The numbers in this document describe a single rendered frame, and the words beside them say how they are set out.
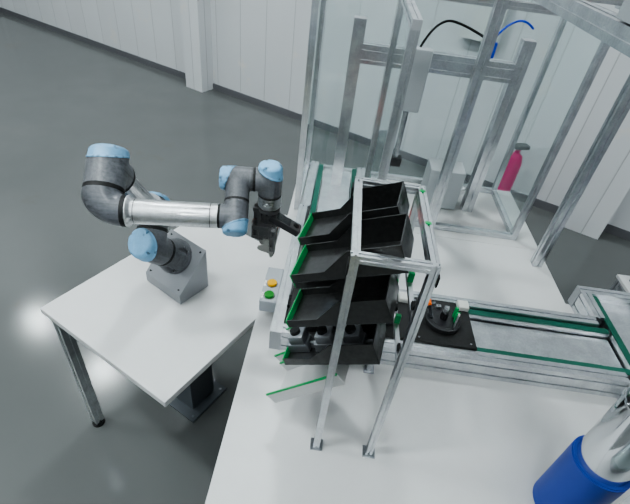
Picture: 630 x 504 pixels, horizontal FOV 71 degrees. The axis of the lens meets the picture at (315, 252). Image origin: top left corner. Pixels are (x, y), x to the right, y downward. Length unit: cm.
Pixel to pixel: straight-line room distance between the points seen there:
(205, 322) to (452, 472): 104
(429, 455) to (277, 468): 50
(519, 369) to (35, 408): 236
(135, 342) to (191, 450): 87
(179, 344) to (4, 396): 139
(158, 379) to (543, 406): 140
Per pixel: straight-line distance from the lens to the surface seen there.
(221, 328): 183
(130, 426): 265
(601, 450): 142
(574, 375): 196
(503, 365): 184
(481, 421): 177
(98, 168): 144
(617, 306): 247
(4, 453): 278
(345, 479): 152
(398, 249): 94
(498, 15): 214
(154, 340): 182
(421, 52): 233
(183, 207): 136
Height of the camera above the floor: 223
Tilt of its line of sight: 39 degrees down
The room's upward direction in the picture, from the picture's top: 8 degrees clockwise
